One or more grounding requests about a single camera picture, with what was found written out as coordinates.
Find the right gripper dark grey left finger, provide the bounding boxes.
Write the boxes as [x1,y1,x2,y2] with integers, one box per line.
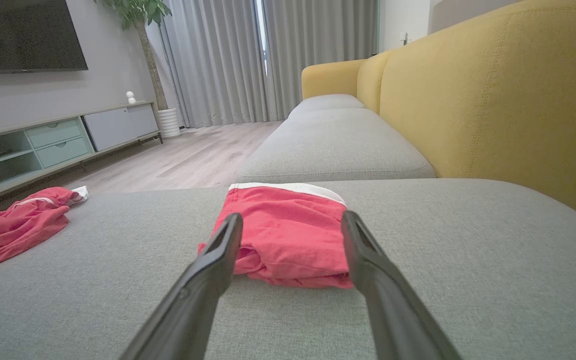
[119,213,244,360]

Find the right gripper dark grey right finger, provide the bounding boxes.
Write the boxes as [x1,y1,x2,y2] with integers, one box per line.
[341,210,464,360]

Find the red shorts with white stripe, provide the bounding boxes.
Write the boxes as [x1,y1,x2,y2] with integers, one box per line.
[198,182,355,290]

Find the red basketball jersey with lettering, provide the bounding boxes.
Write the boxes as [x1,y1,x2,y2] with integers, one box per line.
[0,186,90,274]

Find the large grey sofa seat cushion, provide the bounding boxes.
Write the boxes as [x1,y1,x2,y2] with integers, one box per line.
[0,178,576,360]

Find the white ribbed plant pot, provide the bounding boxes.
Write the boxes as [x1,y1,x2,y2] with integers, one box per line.
[158,107,183,140]

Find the grey and mint tv cabinet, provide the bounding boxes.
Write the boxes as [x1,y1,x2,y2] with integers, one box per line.
[0,101,164,209]

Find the grey pleated curtain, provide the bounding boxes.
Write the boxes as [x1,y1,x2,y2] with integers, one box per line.
[160,0,270,129]
[262,0,380,122]

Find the yellow sofa backrest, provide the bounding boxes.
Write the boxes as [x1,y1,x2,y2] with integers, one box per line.
[301,0,576,213]

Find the green potted tree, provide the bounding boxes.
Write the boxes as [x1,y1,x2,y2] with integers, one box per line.
[95,0,174,112]

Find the black flat television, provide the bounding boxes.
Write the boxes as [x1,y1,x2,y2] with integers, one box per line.
[0,0,89,76]

